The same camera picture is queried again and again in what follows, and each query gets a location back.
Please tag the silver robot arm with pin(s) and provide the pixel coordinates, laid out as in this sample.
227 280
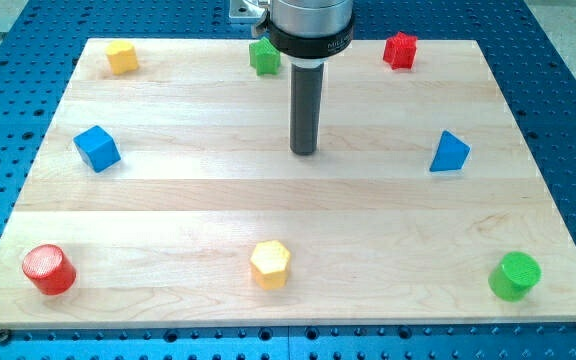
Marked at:
308 32

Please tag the blue cube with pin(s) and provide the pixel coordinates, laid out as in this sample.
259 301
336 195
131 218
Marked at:
97 148

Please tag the yellow hexagon block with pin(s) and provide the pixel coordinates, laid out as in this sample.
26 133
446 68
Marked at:
270 262

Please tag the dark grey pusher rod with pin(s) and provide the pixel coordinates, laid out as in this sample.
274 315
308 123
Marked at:
305 102

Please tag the light wooden board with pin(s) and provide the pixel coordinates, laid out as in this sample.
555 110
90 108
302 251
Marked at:
163 237

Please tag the green star block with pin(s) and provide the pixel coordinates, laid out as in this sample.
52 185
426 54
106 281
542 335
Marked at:
264 57

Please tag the blue triangular prism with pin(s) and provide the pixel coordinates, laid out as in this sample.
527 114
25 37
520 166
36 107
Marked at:
451 153

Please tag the red star block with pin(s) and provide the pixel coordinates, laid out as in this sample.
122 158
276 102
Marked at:
400 51

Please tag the yellow heart block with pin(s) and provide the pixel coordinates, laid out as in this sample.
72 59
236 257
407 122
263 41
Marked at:
122 57

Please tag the green cylinder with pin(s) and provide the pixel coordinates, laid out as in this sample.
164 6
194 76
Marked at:
516 274

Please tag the red cylinder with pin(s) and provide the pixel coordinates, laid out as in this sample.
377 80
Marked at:
49 269

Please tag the silver metal bracket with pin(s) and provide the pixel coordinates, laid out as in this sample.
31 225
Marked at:
247 11

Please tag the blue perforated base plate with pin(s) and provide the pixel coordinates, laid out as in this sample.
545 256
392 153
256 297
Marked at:
38 54

